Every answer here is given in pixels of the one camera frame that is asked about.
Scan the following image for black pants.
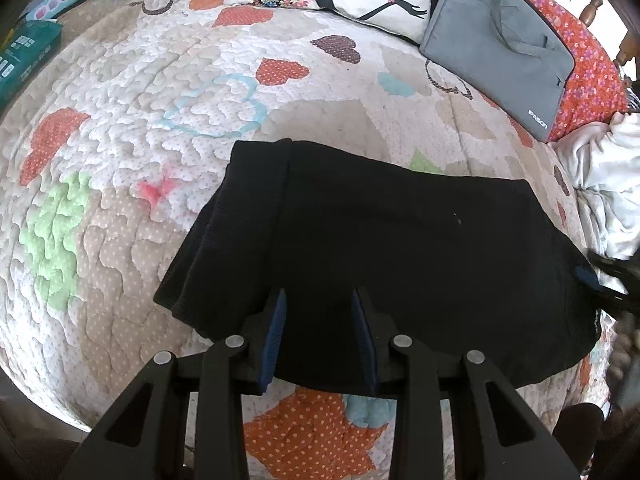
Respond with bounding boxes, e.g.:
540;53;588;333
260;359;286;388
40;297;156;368
154;139;601;393

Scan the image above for white crumpled blanket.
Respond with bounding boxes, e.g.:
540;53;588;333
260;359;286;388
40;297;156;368
548;110;640;291

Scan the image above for red floral pillow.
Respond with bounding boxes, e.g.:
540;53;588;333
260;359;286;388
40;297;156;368
528;0;628;142

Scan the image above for heart pattern quilt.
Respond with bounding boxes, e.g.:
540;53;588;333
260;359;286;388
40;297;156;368
0;0;622;480

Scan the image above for grey laptop bag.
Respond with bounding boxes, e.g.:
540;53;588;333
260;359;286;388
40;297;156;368
420;0;575;142

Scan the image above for green box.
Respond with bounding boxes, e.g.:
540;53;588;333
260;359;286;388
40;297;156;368
1;21;62;110

